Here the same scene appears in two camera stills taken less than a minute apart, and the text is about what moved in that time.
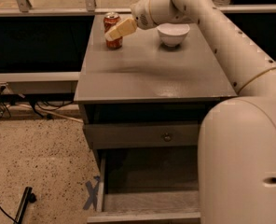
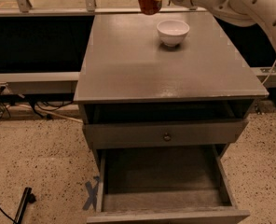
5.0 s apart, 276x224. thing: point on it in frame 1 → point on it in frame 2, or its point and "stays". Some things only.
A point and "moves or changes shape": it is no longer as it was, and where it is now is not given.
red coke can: x=109 y=20 moves or changes shape
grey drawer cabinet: x=142 y=109 stays
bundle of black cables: x=0 y=104 stays
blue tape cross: x=92 y=200 stays
